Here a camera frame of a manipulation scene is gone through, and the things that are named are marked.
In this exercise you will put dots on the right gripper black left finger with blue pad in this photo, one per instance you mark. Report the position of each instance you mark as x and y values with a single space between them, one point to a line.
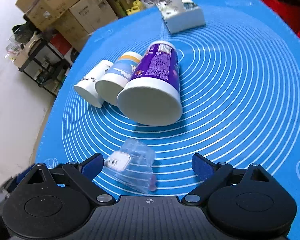
53 203

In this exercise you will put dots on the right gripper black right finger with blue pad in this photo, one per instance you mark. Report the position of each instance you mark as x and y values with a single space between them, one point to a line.
242 203

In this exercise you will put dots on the clear plastic cup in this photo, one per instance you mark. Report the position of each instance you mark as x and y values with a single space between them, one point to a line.
132 165

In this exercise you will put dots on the white patterned paper cup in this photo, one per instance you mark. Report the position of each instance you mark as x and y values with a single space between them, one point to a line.
86 86

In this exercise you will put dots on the blue yellow paper cup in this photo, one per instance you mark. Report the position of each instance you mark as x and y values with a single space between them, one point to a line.
117 76

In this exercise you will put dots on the purple paper cup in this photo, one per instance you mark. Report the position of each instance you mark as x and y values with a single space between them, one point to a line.
152 95

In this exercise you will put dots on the blue silicone baking mat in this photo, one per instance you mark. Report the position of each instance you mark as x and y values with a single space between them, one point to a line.
239 88

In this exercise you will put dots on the black metal shelf rack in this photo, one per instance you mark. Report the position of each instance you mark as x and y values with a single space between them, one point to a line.
49 76

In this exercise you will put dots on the red gift bag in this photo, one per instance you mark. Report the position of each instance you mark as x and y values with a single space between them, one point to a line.
289 13

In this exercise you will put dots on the large lower cardboard box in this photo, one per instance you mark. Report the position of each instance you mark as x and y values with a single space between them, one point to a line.
82 19

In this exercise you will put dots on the white tissue box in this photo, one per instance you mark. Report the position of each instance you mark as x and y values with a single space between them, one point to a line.
180 15

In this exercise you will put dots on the yellow oil jug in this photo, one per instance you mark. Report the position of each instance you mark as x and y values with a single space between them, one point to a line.
137 7

